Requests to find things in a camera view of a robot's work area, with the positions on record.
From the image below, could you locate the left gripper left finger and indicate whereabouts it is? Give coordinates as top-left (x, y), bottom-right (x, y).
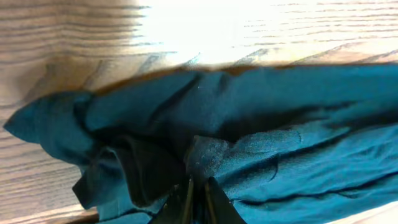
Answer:
top-left (149, 177), bottom-right (194, 224)

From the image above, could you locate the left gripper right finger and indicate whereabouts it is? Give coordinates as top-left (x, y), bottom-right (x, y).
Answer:
top-left (204, 177), bottom-right (246, 224)

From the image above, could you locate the dark navy t-shirt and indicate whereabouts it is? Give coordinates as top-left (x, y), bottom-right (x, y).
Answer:
top-left (4, 64), bottom-right (397, 223)

